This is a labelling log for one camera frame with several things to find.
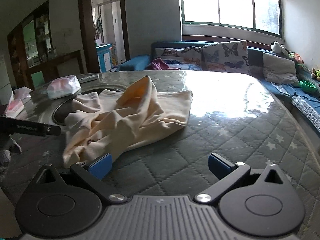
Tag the cream fabric garment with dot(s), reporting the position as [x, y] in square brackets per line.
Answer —
[114, 122]

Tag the green plastic bowl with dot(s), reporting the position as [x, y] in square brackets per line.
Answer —
[308, 87]

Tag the grey cushion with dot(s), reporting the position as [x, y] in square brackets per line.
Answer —
[279, 70]

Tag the butterfly pillow upright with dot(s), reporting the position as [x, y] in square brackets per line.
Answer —
[231, 57]

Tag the window with green frame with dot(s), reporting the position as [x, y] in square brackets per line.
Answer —
[256, 15]

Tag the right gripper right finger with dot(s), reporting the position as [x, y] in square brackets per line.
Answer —
[229, 175]

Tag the butterfly pillow lying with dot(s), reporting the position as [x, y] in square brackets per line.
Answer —
[189, 58]

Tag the dark wooden cabinet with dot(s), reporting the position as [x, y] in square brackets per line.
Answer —
[33, 57]

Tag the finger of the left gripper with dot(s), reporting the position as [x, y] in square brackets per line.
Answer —
[10, 126]

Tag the colourful plush toys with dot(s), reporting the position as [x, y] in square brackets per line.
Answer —
[303, 71]

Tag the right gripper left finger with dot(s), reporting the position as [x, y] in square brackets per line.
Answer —
[89, 176]

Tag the panda plush toy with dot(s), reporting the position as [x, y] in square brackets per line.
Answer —
[279, 48]

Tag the magenta garment on sofa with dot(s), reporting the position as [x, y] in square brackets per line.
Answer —
[159, 64]

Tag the blue white small cabinet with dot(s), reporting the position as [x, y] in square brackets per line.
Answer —
[105, 57]

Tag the small flat card box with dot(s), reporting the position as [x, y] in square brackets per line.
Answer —
[89, 78]

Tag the white refrigerator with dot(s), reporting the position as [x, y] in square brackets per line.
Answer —
[6, 93]

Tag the blue corner sofa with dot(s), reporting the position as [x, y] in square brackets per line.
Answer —
[305, 106]

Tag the quilted grey star table cover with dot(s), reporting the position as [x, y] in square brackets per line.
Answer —
[232, 115]

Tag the white pink tissue pack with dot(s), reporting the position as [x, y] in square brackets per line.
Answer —
[63, 86]

